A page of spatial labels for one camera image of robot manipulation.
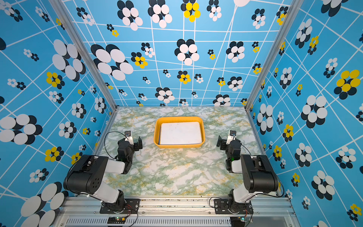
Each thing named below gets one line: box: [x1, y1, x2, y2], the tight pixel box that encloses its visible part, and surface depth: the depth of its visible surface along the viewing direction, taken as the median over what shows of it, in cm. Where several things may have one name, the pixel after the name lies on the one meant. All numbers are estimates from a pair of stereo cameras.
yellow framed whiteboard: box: [158, 121, 202, 145], surface depth 104 cm
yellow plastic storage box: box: [153, 116, 206, 149], surface depth 104 cm
